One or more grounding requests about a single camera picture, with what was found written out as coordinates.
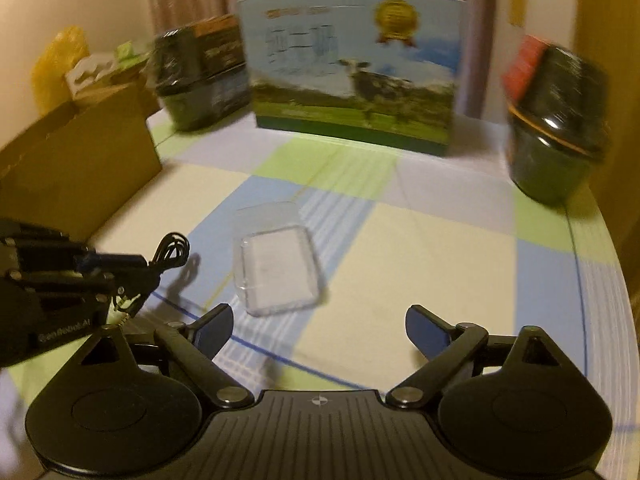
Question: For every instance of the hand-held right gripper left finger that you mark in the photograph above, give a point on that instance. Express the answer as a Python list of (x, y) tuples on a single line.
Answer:
[(216, 332)]

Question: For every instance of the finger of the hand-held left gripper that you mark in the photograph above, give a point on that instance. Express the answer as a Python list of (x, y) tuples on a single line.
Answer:
[(117, 261), (100, 282)]

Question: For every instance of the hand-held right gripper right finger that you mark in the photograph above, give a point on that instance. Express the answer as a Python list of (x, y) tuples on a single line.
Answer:
[(425, 331)]

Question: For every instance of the clear plastic case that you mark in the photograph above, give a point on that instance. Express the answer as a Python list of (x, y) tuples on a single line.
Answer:
[(277, 270)]

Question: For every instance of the brown cardboard box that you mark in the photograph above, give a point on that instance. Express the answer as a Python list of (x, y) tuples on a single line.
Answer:
[(75, 170)]

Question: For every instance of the checkered cloth desktop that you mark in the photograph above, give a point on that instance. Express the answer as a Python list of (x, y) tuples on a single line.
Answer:
[(450, 260)]

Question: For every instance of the black bowl with gold label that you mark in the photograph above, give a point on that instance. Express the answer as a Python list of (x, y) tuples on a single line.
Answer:
[(200, 90)]

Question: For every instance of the yellow plastic bag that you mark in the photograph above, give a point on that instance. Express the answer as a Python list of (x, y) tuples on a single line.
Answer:
[(57, 65)]

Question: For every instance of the stack of green cartons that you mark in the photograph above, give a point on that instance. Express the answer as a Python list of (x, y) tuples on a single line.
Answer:
[(131, 52)]

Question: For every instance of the black wrapped bowl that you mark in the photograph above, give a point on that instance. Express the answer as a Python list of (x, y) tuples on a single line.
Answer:
[(555, 135)]

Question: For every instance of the milk carton with cow print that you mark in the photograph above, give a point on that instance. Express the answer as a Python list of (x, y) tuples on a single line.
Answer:
[(350, 85)]

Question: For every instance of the red packet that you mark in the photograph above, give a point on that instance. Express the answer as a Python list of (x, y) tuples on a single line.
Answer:
[(522, 65)]

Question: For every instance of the yellow curtain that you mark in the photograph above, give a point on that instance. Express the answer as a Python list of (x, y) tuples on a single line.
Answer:
[(600, 25)]

